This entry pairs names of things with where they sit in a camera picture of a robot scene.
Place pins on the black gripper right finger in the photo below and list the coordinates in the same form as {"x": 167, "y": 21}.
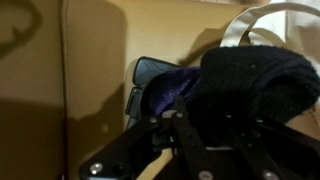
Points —
{"x": 280, "y": 153}

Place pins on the white canvas tote bag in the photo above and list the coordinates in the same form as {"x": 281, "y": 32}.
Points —
{"x": 290, "y": 23}

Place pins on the dark glossy bin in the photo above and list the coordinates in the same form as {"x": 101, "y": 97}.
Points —
{"x": 146, "y": 71}

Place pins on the black knit beanie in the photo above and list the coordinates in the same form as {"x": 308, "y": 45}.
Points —
{"x": 256, "y": 80}

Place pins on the purple cloth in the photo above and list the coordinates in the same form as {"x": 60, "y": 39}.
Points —
{"x": 170, "y": 86}

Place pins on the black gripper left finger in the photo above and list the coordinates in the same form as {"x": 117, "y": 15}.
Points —
{"x": 186, "y": 143}

